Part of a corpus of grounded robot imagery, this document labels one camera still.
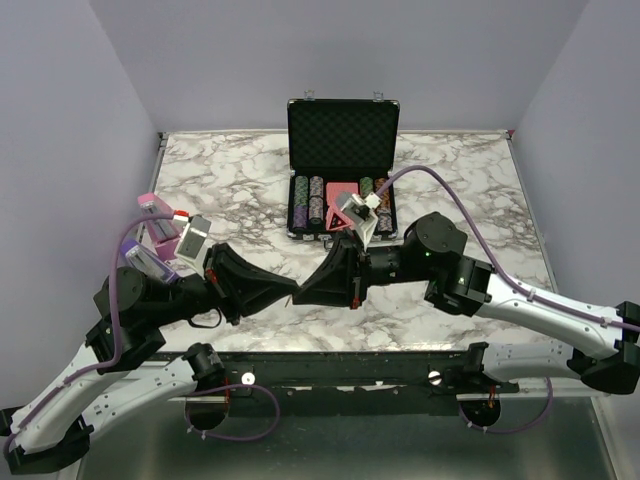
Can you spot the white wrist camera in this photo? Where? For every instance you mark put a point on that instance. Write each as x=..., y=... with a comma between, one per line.
x=362, y=213
x=192, y=240

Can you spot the grey poker chip stack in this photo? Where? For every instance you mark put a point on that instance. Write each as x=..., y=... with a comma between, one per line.
x=316, y=200

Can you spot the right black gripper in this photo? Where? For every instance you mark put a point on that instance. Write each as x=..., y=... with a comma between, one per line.
x=341, y=278

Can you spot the green poker chip stack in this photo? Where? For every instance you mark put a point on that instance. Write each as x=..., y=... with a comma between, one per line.
x=301, y=191

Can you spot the purple poker chip stack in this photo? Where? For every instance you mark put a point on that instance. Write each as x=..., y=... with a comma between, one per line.
x=299, y=220

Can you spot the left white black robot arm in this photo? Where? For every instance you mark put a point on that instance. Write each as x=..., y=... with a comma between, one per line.
x=55, y=429

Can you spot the aluminium extrusion frame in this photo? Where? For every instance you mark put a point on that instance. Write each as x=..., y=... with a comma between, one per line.
x=478, y=412

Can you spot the black poker chip case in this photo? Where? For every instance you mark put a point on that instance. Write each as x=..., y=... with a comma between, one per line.
x=339, y=140

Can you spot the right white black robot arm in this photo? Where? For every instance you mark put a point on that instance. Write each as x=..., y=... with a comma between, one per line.
x=594, y=344

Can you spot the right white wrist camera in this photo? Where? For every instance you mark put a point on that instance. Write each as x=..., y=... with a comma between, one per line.
x=362, y=213

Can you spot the black triangle dealer button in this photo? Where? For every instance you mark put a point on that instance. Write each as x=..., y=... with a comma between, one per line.
x=336, y=223

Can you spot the purple metronome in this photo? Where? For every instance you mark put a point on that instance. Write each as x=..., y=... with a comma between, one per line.
x=144, y=260

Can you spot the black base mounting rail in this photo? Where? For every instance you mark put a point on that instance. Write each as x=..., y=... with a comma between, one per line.
x=314, y=384

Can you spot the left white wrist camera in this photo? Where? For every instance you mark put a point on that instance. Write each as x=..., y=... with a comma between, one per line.
x=192, y=240

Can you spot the orange poker chip stack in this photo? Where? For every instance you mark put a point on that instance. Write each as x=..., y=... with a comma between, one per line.
x=384, y=213

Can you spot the pink playing card deck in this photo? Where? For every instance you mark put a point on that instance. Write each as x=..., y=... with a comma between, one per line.
x=333, y=192

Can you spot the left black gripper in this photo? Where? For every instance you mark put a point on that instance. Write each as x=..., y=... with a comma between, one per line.
x=243, y=287

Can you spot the pink metronome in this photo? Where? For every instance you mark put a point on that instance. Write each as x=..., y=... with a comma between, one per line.
x=164, y=234

